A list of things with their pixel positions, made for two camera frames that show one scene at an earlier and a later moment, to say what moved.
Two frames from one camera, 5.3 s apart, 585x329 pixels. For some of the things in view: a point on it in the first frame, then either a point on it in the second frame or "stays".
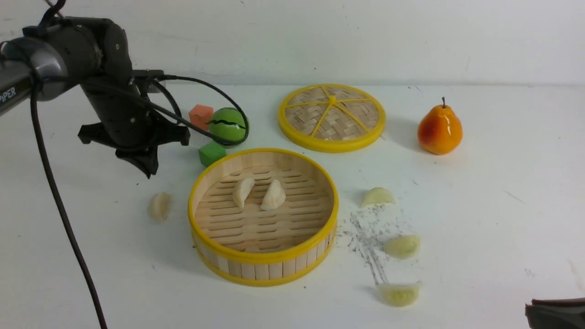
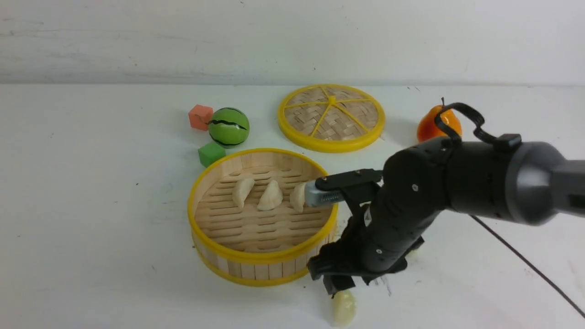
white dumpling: x=275 y=197 stays
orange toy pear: x=440 y=132 stays
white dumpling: x=241 y=190 stays
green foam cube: x=210 y=153 stays
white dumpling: x=160 y=206 → x=297 y=197
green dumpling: x=400 y=294 → x=344 y=309
